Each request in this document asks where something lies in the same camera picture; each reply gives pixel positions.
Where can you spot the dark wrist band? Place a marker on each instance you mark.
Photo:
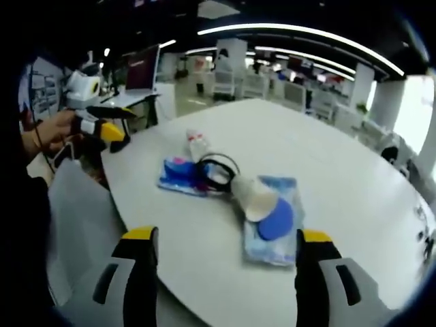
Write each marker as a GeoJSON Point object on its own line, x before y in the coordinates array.
{"type": "Point", "coordinates": [36, 138]}

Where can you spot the white round table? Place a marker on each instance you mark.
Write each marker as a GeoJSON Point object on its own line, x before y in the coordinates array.
{"type": "Point", "coordinates": [306, 153]}

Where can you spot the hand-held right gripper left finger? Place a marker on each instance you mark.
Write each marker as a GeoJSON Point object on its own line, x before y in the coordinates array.
{"type": "Point", "coordinates": [117, 272]}

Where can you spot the wall poster board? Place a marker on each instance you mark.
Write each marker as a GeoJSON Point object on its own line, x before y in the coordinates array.
{"type": "Point", "coordinates": [42, 88]}

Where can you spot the white pillar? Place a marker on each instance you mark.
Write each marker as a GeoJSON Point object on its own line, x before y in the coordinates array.
{"type": "Point", "coordinates": [235, 64]}
{"type": "Point", "coordinates": [388, 102]}

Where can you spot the curved ceiling light strip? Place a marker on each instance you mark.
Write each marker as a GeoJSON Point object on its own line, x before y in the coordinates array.
{"type": "Point", "coordinates": [306, 37]}

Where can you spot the black office chair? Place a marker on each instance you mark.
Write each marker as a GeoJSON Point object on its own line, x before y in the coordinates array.
{"type": "Point", "coordinates": [390, 155]}

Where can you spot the blue packet with round lid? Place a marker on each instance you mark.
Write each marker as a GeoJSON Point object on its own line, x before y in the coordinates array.
{"type": "Point", "coordinates": [272, 238]}

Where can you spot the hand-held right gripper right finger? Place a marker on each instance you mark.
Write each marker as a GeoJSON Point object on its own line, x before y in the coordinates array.
{"type": "Point", "coordinates": [340, 272]}

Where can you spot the white office desk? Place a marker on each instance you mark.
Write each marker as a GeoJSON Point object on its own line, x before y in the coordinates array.
{"type": "Point", "coordinates": [136, 98]}

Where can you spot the person's left hand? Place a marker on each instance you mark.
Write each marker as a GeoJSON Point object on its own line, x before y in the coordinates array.
{"type": "Point", "coordinates": [54, 131]}

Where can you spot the white paper cup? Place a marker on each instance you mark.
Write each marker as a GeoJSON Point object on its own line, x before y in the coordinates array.
{"type": "Point", "coordinates": [253, 199]}

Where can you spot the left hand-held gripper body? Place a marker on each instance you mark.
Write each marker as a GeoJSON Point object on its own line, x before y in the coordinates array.
{"type": "Point", "coordinates": [80, 90]}

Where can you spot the computer monitor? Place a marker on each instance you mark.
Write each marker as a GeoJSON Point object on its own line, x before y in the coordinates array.
{"type": "Point", "coordinates": [141, 69]}

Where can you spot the small clear plastic bottle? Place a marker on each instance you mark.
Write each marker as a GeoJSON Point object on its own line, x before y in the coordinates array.
{"type": "Point", "coordinates": [197, 144]}

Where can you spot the blue wipes packet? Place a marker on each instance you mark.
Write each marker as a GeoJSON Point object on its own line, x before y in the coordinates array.
{"type": "Point", "coordinates": [177, 175]}

